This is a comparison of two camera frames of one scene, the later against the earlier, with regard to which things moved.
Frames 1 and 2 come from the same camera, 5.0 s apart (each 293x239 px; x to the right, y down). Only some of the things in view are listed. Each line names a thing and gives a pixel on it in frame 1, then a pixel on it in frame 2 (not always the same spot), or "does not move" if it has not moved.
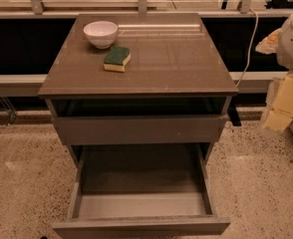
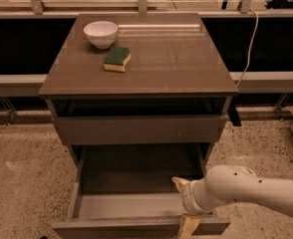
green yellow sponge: x=117 y=59 does not move
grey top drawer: x=134 y=121 does not move
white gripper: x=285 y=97 -> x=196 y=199
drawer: x=142 y=190 does not move
